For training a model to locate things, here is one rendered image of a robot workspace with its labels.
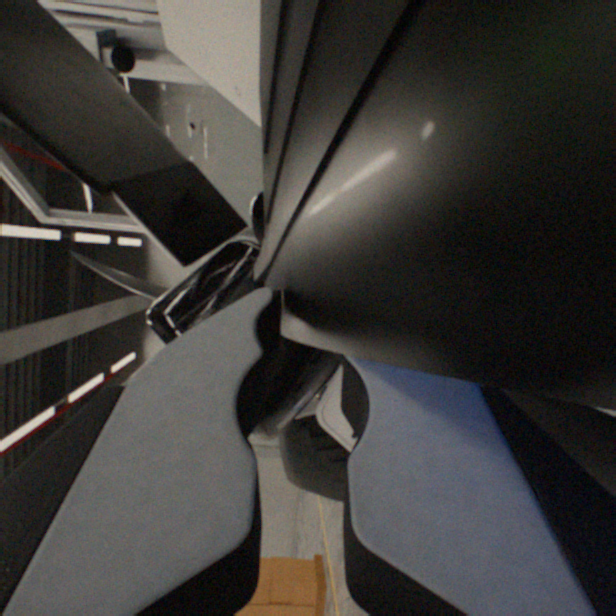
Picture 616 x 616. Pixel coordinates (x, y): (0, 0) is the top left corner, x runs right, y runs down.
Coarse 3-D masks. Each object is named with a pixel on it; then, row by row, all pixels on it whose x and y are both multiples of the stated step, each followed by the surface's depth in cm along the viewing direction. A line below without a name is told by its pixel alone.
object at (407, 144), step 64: (320, 0) 6; (384, 0) 5; (448, 0) 4; (512, 0) 3; (576, 0) 3; (320, 64) 7; (384, 64) 5; (448, 64) 4; (512, 64) 3; (576, 64) 3; (320, 128) 7; (384, 128) 5; (448, 128) 4; (512, 128) 3; (576, 128) 3; (320, 192) 8; (384, 192) 6; (448, 192) 4; (512, 192) 4; (576, 192) 3; (320, 256) 9; (384, 256) 6; (448, 256) 5; (512, 256) 4; (576, 256) 3; (320, 320) 9; (384, 320) 6; (448, 320) 5; (512, 320) 4; (576, 320) 3; (512, 384) 4; (576, 384) 4
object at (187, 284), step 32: (256, 224) 35; (224, 256) 28; (256, 256) 27; (192, 288) 27; (224, 288) 26; (256, 288) 26; (160, 320) 26; (192, 320) 25; (288, 352) 26; (320, 352) 27; (288, 384) 26; (320, 384) 29
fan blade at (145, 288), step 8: (80, 256) 53; (88, 264) 50; (96, 264) 53; (104, 272) 49; (112, 272) 51; (120, 272) 56; (112, 280) 46; (120, 280) 46; (128, 280) 48; (136, 280) 52; (128, 288) 44; (136, 288) 44; (144, 288) 45; (152, 288) 46; (160, 288) 49; (168, 288) 53; (152, 296) 41; (160, 296) 41
